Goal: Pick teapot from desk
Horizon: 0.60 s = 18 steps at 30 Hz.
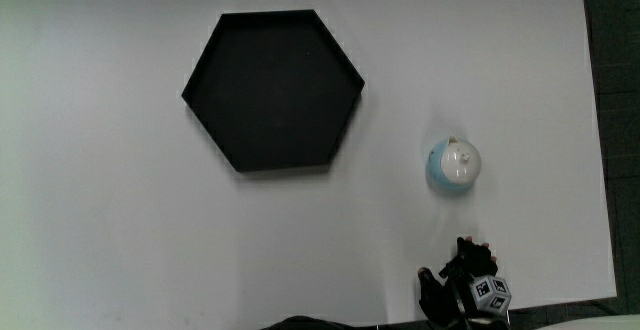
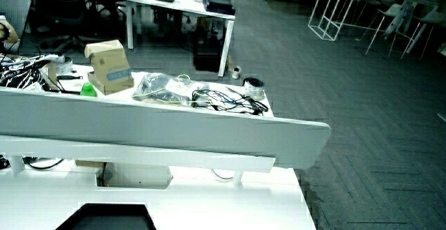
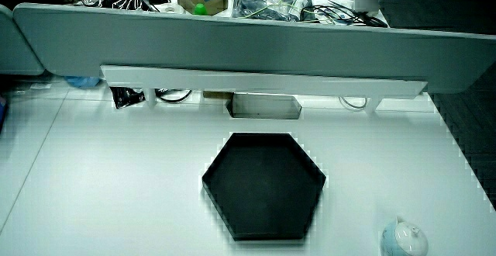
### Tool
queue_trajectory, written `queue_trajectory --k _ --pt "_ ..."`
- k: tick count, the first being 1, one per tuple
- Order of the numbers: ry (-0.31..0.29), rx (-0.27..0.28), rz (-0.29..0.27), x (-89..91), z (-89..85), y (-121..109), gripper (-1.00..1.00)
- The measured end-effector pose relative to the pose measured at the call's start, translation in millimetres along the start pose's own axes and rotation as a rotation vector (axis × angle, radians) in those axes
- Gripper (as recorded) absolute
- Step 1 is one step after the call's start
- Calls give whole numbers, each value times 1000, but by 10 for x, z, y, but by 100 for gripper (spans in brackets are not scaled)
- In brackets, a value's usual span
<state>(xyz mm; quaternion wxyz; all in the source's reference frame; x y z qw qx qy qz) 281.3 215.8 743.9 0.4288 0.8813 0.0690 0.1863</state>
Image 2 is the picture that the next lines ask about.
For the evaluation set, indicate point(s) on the white neighbouring desk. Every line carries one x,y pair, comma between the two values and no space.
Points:
268,109

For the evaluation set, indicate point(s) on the grey desk partition panel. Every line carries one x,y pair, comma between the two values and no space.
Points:
157,129

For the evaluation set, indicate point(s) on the white shoe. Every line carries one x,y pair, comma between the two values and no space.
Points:
236,72

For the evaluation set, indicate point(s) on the black case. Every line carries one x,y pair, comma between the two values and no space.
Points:
207,54

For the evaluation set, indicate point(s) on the dark blue box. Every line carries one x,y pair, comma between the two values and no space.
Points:
219,7

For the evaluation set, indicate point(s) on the white office table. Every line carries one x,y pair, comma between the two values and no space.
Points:
184,5

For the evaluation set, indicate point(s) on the cardboard box with blue label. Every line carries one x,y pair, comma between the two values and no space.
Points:
109,64

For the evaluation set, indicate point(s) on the green bottle cap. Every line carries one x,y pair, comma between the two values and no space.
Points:
88,90

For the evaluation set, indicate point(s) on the black marker pen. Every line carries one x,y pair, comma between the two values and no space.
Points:
69,77

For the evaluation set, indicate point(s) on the black tray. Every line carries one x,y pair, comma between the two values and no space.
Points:
108,219

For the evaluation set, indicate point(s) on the black office chair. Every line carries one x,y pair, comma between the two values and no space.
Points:
59,10

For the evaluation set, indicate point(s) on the white bar stool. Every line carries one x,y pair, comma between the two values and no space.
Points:
392,11
432,17

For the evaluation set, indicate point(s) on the white desk shelf rail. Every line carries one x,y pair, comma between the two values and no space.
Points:
139,155

